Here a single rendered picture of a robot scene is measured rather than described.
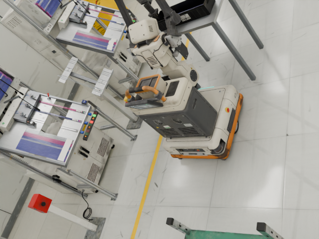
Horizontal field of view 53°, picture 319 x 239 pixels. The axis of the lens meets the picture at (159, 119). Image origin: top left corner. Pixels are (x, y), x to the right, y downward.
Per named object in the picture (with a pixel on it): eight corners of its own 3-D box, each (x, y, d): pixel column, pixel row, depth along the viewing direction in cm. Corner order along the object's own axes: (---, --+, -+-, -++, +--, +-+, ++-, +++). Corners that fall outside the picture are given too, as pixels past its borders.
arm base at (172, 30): (163, 38, 244) (174, 34, 235) (161, 27, 244) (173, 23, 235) (170, 39, 250) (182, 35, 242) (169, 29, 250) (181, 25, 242)
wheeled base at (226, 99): (229, 160, 271) (215, 147, 256) (173, 159, 314) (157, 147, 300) (246, 96, 300) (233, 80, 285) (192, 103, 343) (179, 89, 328)
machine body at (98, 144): (117, 142, 398) (80, 115, 361) (98, 195, 363) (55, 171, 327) (86, 147, 439) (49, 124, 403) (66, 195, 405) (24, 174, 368)
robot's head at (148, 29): (149, 38, 240) (144, 18, 238) (130, 44, 254) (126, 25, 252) (161, 37, 250) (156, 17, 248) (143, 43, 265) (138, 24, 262)
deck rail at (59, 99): (91, 108, 341) (90, 105, 335) (91, 109, 340) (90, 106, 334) (29, 92, 346) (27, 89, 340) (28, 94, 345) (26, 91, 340)
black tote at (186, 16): (161, 31, 309) (154, 23, 303) (166, 19, 317) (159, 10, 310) (210, 14, 270) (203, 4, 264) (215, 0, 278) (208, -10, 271)
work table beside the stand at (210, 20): (255, 80, 309) (213, 21, 261) (197, 89, 356) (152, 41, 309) (263, 45, 328) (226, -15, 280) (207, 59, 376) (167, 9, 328)
